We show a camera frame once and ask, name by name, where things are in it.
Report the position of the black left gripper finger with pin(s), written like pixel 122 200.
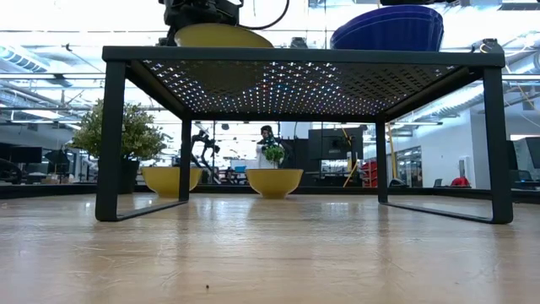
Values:
pixel 169 38

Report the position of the yellow bowl with patterned inside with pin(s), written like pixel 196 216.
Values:
pixel 219 38
pixel 274 183
pixel 162 181

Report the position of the black background robot arm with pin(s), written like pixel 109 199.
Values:
pixel 206 145

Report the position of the green plant in black pot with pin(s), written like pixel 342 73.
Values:
pixel 143 135

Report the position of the black perforated metal rack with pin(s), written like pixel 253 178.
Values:
pixel 295 55

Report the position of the person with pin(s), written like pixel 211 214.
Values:
pixel 262 159

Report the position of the small green background plant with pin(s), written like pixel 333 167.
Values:
pixel 274 155

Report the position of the black background cabinet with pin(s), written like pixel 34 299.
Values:
pixel 333 145

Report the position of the red shelf unit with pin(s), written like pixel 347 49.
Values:
pixel 370 173

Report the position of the red background object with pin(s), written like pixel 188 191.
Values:
pixel 460 182

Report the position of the black aluminium table frame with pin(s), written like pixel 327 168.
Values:
pixel 42 191

